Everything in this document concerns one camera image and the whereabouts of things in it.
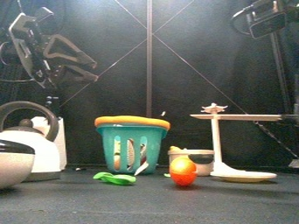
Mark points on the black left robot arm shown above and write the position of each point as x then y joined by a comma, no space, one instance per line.
7,58

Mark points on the white toy cleaver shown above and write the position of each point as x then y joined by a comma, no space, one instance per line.
142,168

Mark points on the orange yellow round lid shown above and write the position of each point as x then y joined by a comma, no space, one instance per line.
133,120

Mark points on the white box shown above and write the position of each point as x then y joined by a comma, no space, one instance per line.
62,145

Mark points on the teal slotted toy basket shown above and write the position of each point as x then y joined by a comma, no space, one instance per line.
154,145

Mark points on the yellow toy food piece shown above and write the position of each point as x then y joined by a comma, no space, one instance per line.
176,148

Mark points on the white pot black rim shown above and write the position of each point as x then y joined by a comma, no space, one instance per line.
14,166

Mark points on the orange toy tomato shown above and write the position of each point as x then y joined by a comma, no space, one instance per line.
182,172

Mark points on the white two-tier plate stand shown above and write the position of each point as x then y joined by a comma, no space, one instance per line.
217,145

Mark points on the white cup black band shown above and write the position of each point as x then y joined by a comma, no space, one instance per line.
202,159

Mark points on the black slanted frame strut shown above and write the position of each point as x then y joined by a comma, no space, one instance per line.
281,73

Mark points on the grey vertical frame pole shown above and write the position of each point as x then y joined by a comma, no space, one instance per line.
150,58

